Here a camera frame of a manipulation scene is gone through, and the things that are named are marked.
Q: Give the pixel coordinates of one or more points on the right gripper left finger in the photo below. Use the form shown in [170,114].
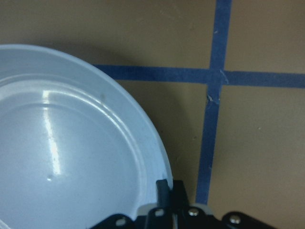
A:
[160,216]

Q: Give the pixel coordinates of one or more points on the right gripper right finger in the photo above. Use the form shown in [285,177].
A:
[190,215]

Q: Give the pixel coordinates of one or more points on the blue plate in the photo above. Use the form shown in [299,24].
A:
[75,147]

